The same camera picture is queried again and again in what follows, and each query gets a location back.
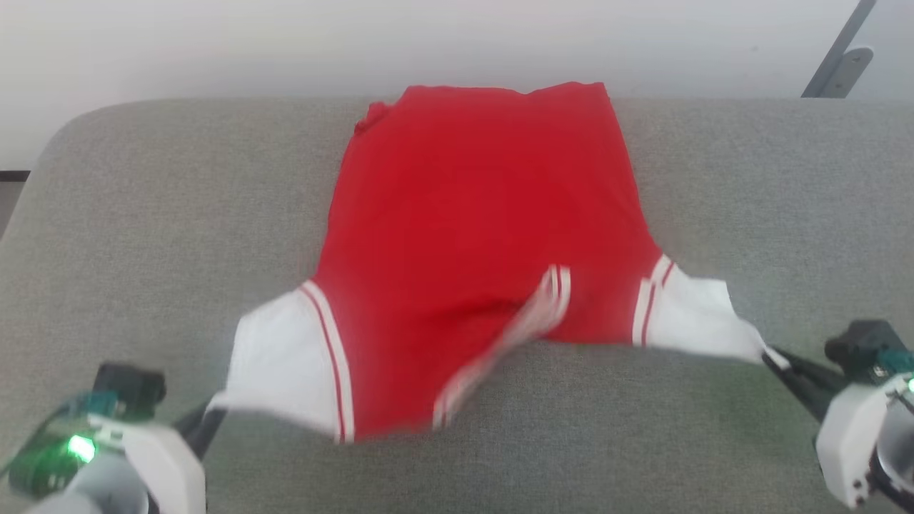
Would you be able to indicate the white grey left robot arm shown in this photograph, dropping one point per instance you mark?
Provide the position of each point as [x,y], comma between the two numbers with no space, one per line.
[100,492]

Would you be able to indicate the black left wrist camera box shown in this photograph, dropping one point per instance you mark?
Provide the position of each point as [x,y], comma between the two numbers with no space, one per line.
[132,389]

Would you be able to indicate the white and green left gripper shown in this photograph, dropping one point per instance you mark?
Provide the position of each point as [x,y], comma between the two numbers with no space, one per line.
[168,464]

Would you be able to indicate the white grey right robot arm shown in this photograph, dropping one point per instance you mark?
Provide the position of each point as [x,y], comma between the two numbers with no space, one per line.
[900,442]

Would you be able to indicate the grey metal bracket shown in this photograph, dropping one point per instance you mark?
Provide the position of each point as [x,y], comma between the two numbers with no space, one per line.
[842,64]

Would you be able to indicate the red and white garment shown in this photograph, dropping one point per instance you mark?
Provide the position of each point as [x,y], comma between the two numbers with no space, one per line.
[464,214]

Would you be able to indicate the white and green right gripper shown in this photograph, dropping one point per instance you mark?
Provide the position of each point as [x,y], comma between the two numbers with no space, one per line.
[846,442]

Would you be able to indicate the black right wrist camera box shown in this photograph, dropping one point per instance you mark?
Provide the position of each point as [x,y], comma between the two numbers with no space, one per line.
[860,343]

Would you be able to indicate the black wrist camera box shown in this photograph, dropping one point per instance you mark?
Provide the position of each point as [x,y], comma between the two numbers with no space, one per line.
[132,389]
[860,343]

